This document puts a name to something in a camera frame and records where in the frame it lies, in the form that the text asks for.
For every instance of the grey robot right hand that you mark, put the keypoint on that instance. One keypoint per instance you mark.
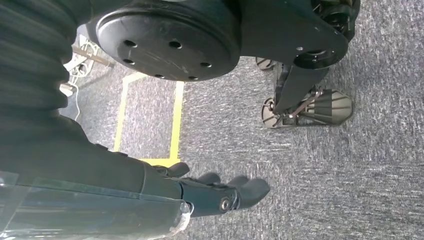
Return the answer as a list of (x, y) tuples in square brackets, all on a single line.
[(82, 185)]

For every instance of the yellow floor tape square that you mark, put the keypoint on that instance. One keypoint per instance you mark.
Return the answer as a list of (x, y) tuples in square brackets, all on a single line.
[(175, 126)]

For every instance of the black robot left leg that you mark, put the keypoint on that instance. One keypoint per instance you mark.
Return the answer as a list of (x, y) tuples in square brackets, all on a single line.
[(338, 16)]

